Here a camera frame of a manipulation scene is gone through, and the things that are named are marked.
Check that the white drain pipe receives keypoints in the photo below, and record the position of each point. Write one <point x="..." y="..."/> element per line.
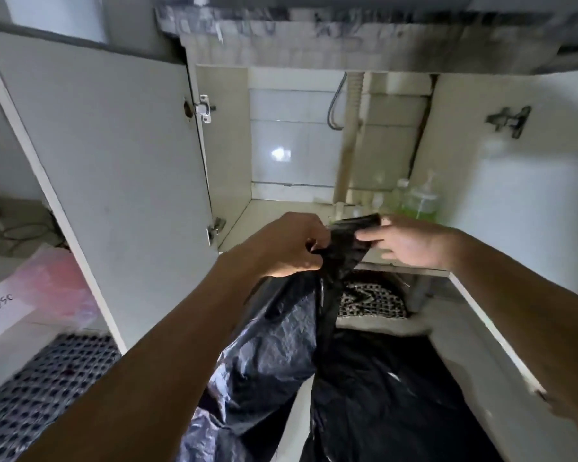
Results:
<point x="349" y="139"/>

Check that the person's left thumb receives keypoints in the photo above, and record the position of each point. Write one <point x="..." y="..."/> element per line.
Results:
<point x="318" y="256"/>

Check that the green liquid pump bottle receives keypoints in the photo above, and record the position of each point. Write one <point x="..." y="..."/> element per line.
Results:
<point x="423" y="199"/>

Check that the black and white patterned mat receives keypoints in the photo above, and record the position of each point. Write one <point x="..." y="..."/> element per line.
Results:
<point x="373" y="300"/>

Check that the dark metal door hinge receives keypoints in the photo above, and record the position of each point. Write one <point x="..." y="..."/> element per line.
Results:
<point x="509" y="119"/>

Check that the pink plastic bag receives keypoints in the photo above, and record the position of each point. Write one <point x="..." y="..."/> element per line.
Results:
<point x="53" y="288"/>

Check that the white paper sheet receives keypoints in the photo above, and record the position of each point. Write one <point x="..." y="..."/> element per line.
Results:
<point x="2" y="312"/>

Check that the person's right hand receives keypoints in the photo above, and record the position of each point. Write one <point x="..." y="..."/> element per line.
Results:
<point x="409" y="242"/>

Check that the person's right forearm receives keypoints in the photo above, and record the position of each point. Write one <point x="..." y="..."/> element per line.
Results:
<point x="525" y="303"/>

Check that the person's right thumb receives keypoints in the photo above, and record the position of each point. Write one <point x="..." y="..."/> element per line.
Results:
<point x="372" y="234"/>

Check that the white cabinet door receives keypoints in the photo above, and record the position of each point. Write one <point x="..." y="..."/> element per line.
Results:
<point x="520" y="187"/>
<point x="101" y="187"/>

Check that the person's left hand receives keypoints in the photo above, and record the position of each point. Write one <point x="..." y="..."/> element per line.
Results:
<point x="282" y="245"/>

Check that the blue and white patterned mat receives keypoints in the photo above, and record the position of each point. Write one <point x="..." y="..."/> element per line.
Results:
<point x="38" y="389"/>

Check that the person's left forearm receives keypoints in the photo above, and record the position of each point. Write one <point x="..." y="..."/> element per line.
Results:
<point x="139" y="370"/>

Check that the black plastic garbage bag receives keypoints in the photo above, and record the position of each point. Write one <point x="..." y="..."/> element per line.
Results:
<point x="327" y="360"/>

